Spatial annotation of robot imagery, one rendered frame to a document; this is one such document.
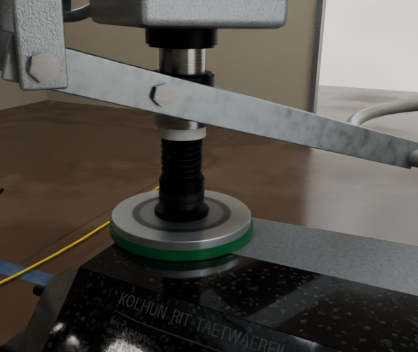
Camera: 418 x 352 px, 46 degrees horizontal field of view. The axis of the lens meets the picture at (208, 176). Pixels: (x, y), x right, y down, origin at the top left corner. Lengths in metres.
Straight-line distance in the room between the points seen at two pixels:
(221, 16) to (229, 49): 5.15
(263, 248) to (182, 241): 0.12
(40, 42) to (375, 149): 0.56
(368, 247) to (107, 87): 0.43
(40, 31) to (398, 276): 0.52
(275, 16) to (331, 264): 0.33
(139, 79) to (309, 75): 4.93
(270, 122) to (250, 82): 4.98
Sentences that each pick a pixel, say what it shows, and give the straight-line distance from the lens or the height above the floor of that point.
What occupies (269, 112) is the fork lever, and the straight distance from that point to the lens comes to 0.71.
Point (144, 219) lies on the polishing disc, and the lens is 0.73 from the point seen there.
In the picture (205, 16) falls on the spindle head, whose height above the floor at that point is 1.18.
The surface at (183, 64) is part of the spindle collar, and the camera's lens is 0.67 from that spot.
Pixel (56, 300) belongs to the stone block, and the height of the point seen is 0.82.
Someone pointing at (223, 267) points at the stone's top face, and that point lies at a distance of 0.66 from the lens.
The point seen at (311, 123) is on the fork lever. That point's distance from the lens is 0.77.
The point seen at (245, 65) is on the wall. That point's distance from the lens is 5.70.
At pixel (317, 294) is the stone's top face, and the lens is 0.62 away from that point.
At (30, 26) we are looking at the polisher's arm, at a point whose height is 1.17.
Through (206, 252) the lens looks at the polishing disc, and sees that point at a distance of 0.67.
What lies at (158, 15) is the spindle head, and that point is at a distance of 0.57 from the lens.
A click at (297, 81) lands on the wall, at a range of 5.54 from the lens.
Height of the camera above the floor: 1.19
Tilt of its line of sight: 18 degrees down
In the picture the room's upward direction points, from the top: 1 degrees clockwise
